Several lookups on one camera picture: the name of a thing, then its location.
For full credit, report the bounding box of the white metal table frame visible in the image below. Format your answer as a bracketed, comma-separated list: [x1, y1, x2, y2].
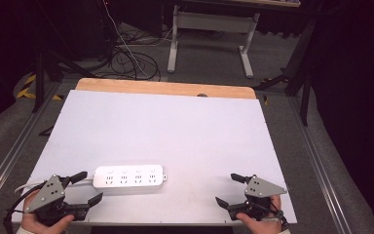
[167, 0, 302, 80]

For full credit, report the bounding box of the person's left hand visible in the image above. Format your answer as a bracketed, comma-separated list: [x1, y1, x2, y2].
[20, 190, 76, 234]

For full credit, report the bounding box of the aluminium floor rail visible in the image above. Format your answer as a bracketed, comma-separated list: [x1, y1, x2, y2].
[286, 96, 350, 234]
[0, 81, 62, 209]

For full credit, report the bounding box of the black floor cable bundle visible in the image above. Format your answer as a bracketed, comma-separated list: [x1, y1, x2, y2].
[108, 45, 162, 82]

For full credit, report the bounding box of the thin white floor cable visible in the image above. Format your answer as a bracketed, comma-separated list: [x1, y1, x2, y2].
[103, 0, 151, 79]

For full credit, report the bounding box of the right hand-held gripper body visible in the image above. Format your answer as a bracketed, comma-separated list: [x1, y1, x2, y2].
[227, 175, 288, 222]

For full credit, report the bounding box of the person's right hand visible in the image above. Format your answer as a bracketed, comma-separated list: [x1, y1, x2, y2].
[236, 194, 284, 234]

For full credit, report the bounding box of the white board sheet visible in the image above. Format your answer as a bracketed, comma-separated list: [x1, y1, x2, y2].
[11, 90, 298, 226]

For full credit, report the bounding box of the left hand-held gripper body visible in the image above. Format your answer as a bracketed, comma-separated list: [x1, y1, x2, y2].
[23, 174, 91, 227]

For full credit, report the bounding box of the black metal stand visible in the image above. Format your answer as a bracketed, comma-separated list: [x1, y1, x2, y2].
[252, 19, 318, 127]

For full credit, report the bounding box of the white power strip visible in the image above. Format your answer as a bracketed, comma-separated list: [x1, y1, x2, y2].
[92, 164, 168, 196]

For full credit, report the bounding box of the yellow-black floor tape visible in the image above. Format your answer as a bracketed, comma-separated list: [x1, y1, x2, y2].
[16, 73, 63, 101]

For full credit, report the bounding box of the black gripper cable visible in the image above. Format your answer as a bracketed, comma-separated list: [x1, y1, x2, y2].
[267, 198, 290, 230]
[2, 181, 48, 234]

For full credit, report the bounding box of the black tripod stand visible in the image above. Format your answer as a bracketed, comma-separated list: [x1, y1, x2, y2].
[32, 0, 95, 114]

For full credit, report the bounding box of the black curtain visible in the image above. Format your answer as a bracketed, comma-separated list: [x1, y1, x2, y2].
[311, 0, 374, 234]
[0, 0, 38, 131]

